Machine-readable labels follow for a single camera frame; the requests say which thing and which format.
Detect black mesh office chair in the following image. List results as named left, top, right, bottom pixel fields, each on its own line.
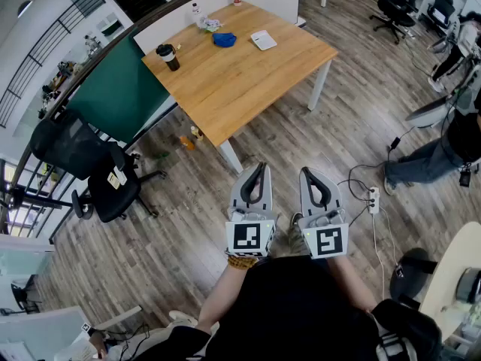
left=29, top=109, right=168, bottom=223

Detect person's camouflage trousers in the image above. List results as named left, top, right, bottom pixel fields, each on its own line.
left=288, top=211, right=313, bottom=258

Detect white power strip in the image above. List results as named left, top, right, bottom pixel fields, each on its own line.
left=367, top=186, right=380, bottom=214

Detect white calculator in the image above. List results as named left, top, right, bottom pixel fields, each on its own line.
left=250, top=29, right=278, bottom=51

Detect person's left forearm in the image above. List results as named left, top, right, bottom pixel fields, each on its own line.
left=197, top=256, right=260, bottom=334

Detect black bag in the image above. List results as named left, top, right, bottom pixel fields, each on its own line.
left=389, top=247, right=439, bottom=308

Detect person's black shirt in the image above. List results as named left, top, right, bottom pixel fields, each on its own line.
left=165, top=256, right=443, bottom=361

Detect person's right forearm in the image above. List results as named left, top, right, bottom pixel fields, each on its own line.
left=326, top=256, right=379, bottom=314

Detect brown beaded bracelet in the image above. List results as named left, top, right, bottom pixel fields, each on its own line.
left=226, top=253, right=260, bottom=271

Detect blue cloth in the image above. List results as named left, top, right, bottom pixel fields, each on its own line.
left=212, top=32, right=238, bottom=47

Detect black tumbler with white band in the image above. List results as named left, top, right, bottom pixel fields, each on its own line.
left=155, top=44, right=180, bottom=72

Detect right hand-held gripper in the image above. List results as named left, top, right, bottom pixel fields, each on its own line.
left=299, top=166, right=350, bottom=259

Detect white table leg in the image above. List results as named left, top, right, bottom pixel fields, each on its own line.
left=219, top=137, right=244, bottom=175
left=307, top=59, right=334, bottom=111

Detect white rounded device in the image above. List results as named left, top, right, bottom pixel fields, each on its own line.
left=405, top=96, right=458, bottom=129

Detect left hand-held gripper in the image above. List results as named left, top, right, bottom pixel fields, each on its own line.
left=225, top=162, right=278, bottom=258

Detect green partition panel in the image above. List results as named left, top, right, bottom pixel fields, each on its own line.
left=65, top=32, right=177, bottom=144

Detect black swivel office chair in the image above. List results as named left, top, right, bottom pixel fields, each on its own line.
left=370, top=0, right=418, bottom=44
left=426, top=0, right=458, bottom=33

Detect crumpled floral wrapper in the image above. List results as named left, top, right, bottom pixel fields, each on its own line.
left=198, top=15, right=225, bottom=33

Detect grey backpack strap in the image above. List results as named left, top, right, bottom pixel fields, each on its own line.
left=377, top=331, right=413, bottom=361

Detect round cream table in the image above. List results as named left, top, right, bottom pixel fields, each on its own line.
left=419, top=222, right=481, bottom=344

